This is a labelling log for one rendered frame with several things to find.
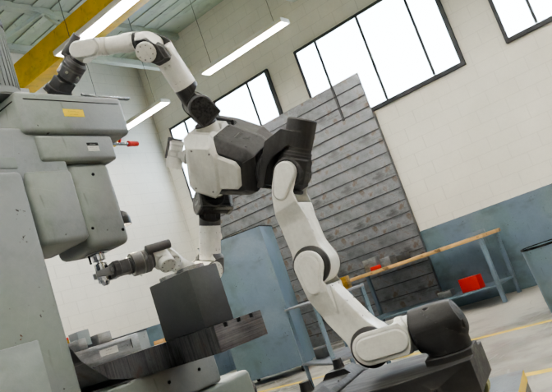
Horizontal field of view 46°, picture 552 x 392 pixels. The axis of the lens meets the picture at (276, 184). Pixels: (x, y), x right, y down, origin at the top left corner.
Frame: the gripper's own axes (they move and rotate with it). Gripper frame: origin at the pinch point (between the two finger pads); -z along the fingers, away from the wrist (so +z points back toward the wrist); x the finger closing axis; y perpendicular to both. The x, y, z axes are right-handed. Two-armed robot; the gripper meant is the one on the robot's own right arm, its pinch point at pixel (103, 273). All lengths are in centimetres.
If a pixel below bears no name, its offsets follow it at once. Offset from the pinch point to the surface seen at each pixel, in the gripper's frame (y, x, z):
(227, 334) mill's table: 35, 53, 16
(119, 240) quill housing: -9.1, 7.1, 7.4
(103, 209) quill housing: -21.0, 9.0, 4.7
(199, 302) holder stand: 22, 48, 13
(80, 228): -15.2, 16.7, -7.1
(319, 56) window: -302, -550, 566
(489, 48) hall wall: -188, -334, 675
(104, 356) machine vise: 28.1, -15.9, -4.4
